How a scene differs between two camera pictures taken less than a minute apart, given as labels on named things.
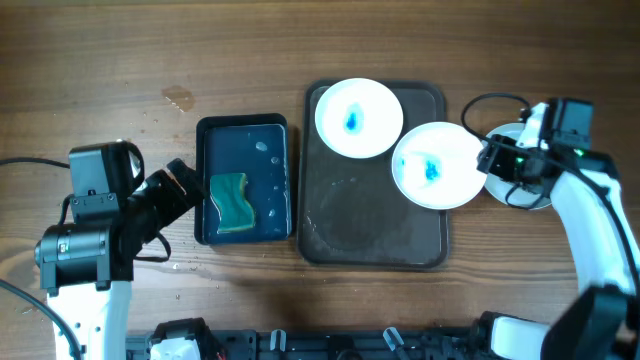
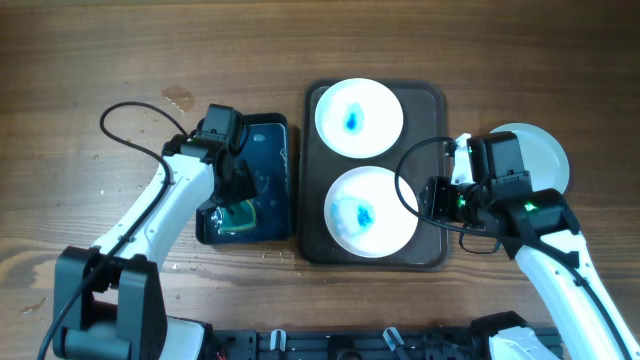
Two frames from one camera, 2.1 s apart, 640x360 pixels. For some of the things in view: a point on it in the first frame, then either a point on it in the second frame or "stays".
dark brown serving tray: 351,211 stays
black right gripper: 493,159 → 435,198
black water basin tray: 258,145 stays
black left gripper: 176,203 → 247,188
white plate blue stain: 358,118 stays
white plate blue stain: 434,166 → 364,214
